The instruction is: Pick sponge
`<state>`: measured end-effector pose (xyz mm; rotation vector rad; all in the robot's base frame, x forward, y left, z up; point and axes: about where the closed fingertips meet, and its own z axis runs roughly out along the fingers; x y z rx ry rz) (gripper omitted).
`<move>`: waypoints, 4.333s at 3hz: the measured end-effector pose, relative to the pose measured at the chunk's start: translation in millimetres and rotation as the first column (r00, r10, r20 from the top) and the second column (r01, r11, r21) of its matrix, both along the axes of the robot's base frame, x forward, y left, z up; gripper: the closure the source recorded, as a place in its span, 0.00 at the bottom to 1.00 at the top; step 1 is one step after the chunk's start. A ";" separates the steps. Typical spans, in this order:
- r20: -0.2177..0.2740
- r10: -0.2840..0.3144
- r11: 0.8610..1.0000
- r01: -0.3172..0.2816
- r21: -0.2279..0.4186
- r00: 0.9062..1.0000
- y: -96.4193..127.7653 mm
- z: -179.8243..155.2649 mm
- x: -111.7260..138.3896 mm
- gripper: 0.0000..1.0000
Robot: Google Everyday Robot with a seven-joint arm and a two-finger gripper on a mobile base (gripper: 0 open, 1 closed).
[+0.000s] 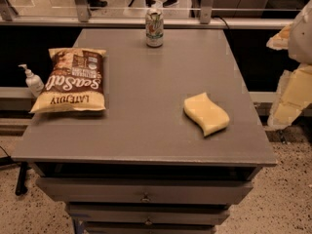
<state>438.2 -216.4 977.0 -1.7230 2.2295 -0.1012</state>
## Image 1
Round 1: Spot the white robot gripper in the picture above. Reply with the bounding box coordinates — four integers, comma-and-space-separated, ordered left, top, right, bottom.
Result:
266, 0, 312, 130

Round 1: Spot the yellow wavy sponge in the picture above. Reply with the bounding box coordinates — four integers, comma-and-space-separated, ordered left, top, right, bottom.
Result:
183, 93, 230, 137

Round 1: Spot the white green soda can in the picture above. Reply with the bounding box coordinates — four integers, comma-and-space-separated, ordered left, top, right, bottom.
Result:
145, 8, 164, 48

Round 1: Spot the grey drawer cabinet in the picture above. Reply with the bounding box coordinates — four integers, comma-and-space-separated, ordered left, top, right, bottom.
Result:
13, 29, 276, 234

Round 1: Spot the person's black shoe left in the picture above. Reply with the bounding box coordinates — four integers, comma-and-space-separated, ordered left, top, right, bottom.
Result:
90, 0, 108, 9

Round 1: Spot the brown sea salt chip bag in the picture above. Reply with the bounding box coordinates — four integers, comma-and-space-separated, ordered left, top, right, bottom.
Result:
30, 48, 106, 113

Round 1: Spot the white pump soap bottle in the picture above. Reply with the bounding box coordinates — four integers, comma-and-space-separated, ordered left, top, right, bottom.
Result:
19, 64, 44, 98

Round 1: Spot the black stand leg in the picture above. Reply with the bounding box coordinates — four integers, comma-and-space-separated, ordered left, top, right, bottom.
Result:
0, 156, 28, 196

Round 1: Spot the metal window rail frame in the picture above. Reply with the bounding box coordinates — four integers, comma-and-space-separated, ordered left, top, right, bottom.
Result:
0, 0, 293, 29

